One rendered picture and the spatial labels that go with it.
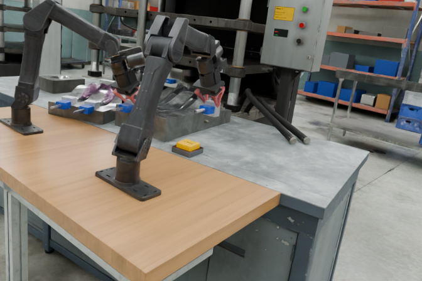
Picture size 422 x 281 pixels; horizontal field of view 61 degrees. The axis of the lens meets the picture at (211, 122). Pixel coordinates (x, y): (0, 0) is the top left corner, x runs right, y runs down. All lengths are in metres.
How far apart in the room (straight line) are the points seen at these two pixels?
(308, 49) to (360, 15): 6.16
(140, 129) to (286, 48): 1.24
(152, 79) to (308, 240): 0.65
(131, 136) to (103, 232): 0.26
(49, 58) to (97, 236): 5.03
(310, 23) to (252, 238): 1.16
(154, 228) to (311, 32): 1.42
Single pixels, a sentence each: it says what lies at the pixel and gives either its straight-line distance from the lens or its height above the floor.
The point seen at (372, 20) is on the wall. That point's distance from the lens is 7.99.
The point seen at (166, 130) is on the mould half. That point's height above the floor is 0.84.
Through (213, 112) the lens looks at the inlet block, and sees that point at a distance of 1.34.
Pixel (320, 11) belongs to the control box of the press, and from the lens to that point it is 1.96.
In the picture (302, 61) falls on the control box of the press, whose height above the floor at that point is 1.12.
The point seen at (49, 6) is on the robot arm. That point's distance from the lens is 1.34.
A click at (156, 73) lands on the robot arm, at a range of 0.96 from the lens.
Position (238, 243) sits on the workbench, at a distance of 1.28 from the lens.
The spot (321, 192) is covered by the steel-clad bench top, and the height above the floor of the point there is 0.80.
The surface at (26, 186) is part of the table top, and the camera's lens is 1.01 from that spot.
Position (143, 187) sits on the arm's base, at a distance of 0.96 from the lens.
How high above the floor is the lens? 1.23
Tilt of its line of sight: 15 degrees down
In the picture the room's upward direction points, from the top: 7 degrees clockwise
